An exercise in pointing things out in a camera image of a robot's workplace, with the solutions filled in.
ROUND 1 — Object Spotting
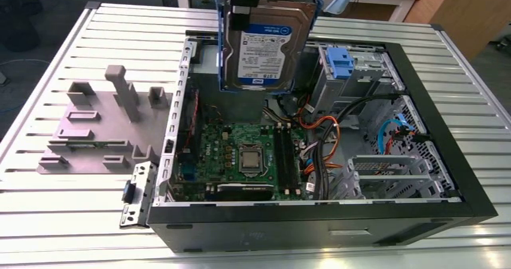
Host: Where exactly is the hard disk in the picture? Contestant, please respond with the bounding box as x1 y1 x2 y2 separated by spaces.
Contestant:
212 0 325 96

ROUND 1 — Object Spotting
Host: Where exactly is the metal disk bay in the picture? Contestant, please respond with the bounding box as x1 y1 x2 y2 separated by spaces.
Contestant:
347 154 444 200

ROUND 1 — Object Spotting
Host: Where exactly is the blue drive latch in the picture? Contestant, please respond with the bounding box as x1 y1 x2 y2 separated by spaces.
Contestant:
325 47 355 80

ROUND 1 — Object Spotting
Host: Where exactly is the wooden desk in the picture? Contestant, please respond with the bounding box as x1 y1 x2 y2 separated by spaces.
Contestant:
339 0 424 23

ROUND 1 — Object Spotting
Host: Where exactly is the grey power supply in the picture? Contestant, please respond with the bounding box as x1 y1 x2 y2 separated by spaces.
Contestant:
189 40 267 123

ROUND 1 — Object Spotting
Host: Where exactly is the silver drive cage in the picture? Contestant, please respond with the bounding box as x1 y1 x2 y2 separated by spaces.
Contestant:
311 45 403 110

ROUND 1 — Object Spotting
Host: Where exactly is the green motherboard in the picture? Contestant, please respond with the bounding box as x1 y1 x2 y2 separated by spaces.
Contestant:
173 122 316 203

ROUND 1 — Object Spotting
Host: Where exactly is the silver CPU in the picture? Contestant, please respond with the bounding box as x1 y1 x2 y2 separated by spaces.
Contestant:
240 151 265 167

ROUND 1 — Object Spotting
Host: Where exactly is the black RAM slot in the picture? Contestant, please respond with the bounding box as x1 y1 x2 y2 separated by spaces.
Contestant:
287 125 303 194
279 125 293 194
284 125 299 194
275 125 289 194

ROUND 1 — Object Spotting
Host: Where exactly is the brown wooden cabinet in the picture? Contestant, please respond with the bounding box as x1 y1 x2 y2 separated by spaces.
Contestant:
404 0 511 61

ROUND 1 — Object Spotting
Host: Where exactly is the grey parts rack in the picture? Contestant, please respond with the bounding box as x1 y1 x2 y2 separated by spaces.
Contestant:
34 65 176 177

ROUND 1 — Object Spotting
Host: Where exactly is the CPU socket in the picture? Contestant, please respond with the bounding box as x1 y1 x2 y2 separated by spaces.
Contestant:
237 143 269 179

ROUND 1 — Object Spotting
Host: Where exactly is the green RAM stick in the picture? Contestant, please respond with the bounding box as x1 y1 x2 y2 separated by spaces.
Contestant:
65 141 120 149

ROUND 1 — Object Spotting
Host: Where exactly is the black graphics card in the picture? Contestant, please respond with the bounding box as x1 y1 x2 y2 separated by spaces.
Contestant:
207 182 276 201

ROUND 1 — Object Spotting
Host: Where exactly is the blue port connector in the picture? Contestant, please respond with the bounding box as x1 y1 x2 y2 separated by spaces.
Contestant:
121 181 137 204

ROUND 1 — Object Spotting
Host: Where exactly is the black PC case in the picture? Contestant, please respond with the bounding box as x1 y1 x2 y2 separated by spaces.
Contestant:
145 29 499 254

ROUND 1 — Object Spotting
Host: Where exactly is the yellow black wire bundle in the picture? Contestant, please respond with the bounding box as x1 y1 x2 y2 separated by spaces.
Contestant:
261 107 299 126

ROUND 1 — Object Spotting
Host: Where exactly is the orange wire bundle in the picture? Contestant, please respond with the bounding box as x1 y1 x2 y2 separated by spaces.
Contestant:
299 116 344 174

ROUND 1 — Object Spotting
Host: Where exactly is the blue data wire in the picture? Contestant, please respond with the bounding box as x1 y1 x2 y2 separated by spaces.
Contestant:
376 115 412 156

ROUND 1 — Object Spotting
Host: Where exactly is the white floor cable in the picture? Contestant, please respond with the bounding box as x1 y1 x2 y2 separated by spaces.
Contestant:
0 58 54 72

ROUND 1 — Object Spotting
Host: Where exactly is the black cable bundle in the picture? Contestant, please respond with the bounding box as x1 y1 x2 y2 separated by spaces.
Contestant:
313 94 400 200

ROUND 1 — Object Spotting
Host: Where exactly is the red black power wire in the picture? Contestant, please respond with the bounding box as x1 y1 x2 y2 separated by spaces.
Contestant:
392 127 431 144

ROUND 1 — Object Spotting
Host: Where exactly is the silver rear bracket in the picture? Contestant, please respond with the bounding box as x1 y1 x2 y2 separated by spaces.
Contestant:
119 161 157 230

